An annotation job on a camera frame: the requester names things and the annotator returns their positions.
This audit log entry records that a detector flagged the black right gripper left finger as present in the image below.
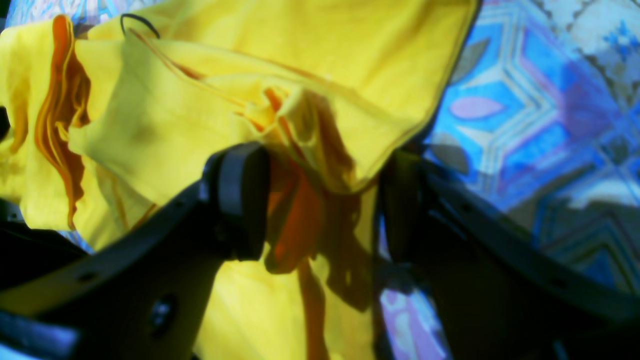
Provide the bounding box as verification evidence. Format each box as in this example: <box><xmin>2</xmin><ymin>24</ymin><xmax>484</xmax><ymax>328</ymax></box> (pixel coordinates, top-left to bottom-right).
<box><xmin>0</xmin><ymin>142</ymin><xmax>271</xmax><ymax>360</ymax></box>

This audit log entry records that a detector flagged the yellow T-shirt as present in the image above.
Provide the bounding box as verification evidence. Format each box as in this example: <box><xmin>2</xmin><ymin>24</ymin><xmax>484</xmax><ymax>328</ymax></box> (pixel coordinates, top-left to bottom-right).
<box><xmin>1</xmin><ymin>0</ymin><xmax>479</xmax><ymax>360</ymax></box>

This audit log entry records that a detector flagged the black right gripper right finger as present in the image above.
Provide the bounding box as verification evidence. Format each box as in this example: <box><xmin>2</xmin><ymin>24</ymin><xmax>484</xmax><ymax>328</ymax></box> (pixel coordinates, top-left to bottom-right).
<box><xmin>379</xmin><ymin>150</ymin><xmax>639</xmax><ymax>360</ymax></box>

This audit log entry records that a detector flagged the patterned tablecloth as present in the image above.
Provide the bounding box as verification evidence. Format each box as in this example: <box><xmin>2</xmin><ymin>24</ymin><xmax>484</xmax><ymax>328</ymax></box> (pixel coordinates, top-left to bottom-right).
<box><xmin>0</xmin><ymin>0</ymin><xmax>640</xmax><ymax>360</ymax></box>

